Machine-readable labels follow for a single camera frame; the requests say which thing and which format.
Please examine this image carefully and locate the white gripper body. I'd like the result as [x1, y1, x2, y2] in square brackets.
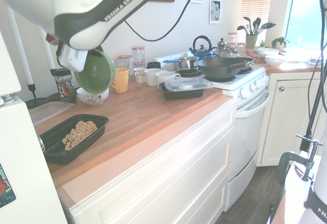
[56, 43, 89, 73]

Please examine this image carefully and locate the green bowl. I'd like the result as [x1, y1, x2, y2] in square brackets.
[74, 48, 116, 95]

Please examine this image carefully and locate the pile of cereal rings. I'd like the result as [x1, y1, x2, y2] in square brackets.
[61, 120, 99, 152]

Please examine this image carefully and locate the tall white candle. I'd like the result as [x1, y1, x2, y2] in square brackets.
[38, 27, 58, 70]

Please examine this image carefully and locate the jar with red label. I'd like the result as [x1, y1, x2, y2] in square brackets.
[50, 68, 78, 99]

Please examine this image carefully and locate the white bowl with swirl print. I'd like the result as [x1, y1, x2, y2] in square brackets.
[76, 86, 110, 107]

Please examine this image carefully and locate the yellow mug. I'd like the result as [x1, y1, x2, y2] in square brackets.
[110, 67, 130, 94]

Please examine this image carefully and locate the black candle holder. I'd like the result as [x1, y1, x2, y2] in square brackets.
[25, 83, 50, 108]

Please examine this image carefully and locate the clear plastic lid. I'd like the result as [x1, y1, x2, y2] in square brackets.
[28, 101, 76, 126]

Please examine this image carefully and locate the white mug with pattern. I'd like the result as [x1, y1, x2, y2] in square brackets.
[133, 67, 147, 84]

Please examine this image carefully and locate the plain white mug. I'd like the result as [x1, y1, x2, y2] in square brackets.
[144, 68, 164, 87]

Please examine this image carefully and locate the large wooden countertop board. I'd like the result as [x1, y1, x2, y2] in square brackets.
[34, 77, 231, 188]

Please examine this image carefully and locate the black plastic tray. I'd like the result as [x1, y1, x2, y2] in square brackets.
[38, 114, 110, 166]

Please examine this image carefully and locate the wide white cup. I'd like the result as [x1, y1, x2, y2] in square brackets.
[155, 70, 182, 85]

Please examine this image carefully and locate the white refrigerator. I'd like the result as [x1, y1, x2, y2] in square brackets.
[0, 30, 69, 224]

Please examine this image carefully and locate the black tray with lid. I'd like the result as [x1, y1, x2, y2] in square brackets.
[157, 81, 208, 101]

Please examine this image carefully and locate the clear tray lid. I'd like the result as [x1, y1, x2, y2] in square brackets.
[163, 77, 215, 92]

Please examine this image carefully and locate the blue kettle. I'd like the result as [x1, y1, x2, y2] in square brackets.
[189, 35, 217, 59]

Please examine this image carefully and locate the colourful fridge magnet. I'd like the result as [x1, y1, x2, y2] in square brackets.
[0, 162, 17, 208]

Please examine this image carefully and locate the white drawer cabinet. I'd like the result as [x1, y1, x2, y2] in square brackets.
[68, 98, 239, 224]

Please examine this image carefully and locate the black wok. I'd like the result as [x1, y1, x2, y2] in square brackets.
[196, 57, 255, 79]

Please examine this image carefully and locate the glass french press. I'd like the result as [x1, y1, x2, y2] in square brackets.
[217, 37, 228, 59]

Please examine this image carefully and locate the dark-leaved plant in green pot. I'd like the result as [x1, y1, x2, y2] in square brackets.
[237, 16, 276, 50]

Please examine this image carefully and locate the white stove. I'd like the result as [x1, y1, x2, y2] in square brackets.
[152, 51, 272, 212]

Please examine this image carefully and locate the white serving bowl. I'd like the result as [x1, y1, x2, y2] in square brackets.
[256, 47, 280, 58]
[264, 54, 290, 67]

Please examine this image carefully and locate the succulent in white pot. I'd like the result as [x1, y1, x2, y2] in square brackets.
[271, 36, 290, 51]

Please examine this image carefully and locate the white cupboard with knob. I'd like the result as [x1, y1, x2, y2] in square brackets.
[259, 71, 323, 167]

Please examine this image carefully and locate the black screw clamp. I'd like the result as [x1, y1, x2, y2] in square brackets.
[276, 133, 323, 187]

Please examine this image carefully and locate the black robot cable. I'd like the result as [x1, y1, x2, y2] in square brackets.
[123, 0, 203, 42]

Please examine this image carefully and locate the steel saucepan with blue handle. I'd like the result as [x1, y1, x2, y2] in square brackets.
[162, 56, 201, 71]

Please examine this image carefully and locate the black camera stand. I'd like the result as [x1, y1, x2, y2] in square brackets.
[299, 0, 327, 151]

